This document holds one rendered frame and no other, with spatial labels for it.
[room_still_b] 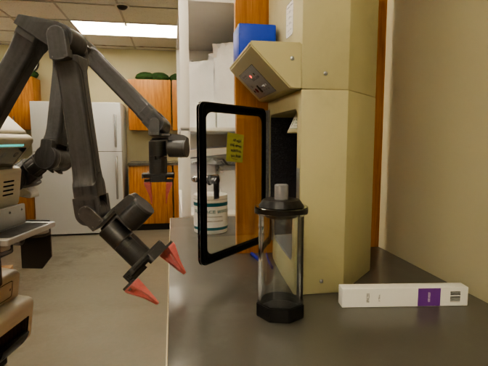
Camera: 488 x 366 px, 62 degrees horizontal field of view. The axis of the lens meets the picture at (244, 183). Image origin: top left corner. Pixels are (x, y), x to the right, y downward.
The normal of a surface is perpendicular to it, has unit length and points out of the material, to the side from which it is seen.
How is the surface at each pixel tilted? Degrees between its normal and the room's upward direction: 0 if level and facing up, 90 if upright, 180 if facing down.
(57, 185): 90
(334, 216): 90
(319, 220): 90
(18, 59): 92
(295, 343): 0
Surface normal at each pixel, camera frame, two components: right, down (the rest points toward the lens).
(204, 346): 0.00, -0.99
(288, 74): 0.18, 0.11
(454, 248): -0.98, 0.02
